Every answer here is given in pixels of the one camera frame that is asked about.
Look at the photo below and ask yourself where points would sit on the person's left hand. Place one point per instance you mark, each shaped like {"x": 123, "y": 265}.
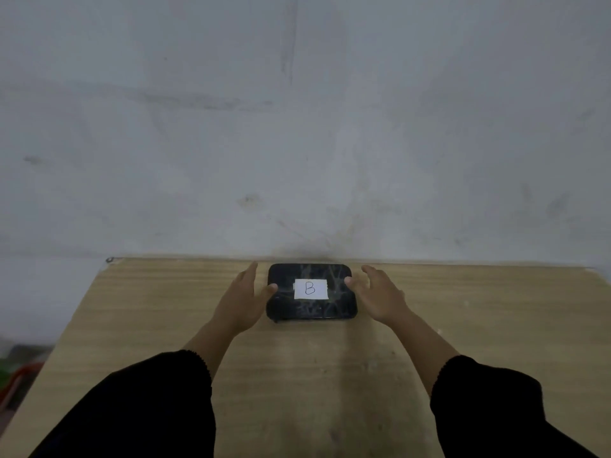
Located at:
{"x": 241, "y": 302}

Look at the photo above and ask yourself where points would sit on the person's right hand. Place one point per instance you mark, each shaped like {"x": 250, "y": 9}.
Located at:
{"x": 382, "y": 300}

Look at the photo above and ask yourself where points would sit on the person's right thumb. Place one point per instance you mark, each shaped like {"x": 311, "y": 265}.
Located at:
{"x": 354, "y": 285}

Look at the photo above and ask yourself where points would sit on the person's left thumb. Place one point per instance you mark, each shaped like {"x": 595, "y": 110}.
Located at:
{"x": 266, "y": 293}

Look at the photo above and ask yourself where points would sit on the person's right forearm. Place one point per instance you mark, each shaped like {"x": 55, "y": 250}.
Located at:
{"x": 472, "y": 400}

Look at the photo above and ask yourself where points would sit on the person's left forearm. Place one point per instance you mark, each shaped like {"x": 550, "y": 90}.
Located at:
{"x": 157, "y": 395}

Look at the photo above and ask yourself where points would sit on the white paper label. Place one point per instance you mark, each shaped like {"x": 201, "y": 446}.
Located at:
{"x": 311, "y": 289}

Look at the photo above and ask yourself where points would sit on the black cracked smartphone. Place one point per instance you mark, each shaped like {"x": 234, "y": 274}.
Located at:
{"x": 310, "y": 310}

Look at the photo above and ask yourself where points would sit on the red plastic crate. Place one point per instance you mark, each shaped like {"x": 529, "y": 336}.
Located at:
{"x": 18, "y": 379}

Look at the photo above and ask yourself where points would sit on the green object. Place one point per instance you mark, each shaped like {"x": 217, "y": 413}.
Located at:
{"x": 3, "y": 374}

